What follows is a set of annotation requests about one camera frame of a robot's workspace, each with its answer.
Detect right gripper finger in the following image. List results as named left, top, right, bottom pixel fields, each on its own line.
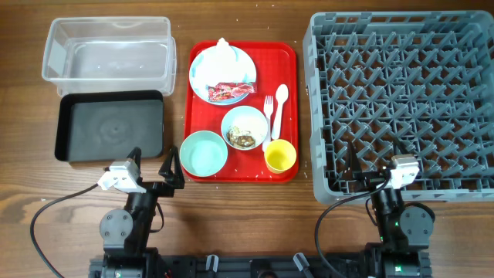
left=342, top=141, right=363, bottom=181
left=393, top=137, right=409, bottom=155

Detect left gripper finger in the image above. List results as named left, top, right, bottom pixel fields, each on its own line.
left=158, top=146, right=185, bottom=189
left=127, top=147, right=142, bottom=166

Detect rice and food scraps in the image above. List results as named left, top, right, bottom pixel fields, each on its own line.
left=226, top=126, right=256, bottom=149

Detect yellow cup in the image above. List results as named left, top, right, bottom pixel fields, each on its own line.
left=264, top=139, right=297, bottom=174

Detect light blue bowl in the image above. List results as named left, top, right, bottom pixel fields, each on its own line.
left=221, top=106, right=267, bottom=151

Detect red snack wrapper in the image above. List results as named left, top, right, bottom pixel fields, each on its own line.
left=208, top=82, right=257, bottom=102

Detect white napkin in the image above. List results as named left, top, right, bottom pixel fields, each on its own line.
left=196, top=38, right=244, bottom=86

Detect light blue plate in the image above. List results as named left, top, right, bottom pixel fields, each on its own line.
left=189, top=45, right=257, bottom=106

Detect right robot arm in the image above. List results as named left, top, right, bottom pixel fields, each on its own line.
left=343, top=139, right=435, bottom=277

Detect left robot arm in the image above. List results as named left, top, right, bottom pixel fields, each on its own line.
left=89, top=146, right=184, bottom=278

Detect black waste tray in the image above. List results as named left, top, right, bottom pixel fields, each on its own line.
left=54, top=90, right=164, bottom=162

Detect grey dishwasher rack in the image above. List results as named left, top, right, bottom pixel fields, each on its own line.
left=303, top=11, right=493, bottom=205

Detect green bowl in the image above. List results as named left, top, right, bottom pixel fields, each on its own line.
left=179, top=131, right=228, bottom=178

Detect red serving tray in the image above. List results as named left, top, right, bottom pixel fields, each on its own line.
left=180, top=41, right=299, bottom=183

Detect clear plastic bin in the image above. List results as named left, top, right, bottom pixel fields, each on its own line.
left=42, top=16, right=177, bottom=96

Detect white plastic spoon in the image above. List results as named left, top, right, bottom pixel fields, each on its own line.
left=271, top=84, right=289, bottom=140

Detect white plastic fork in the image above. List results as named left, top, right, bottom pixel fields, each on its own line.
left=262, top=96, right=274, bottom=151

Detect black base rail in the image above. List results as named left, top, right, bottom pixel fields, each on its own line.
left=88, top=253, right=431, bottom=278

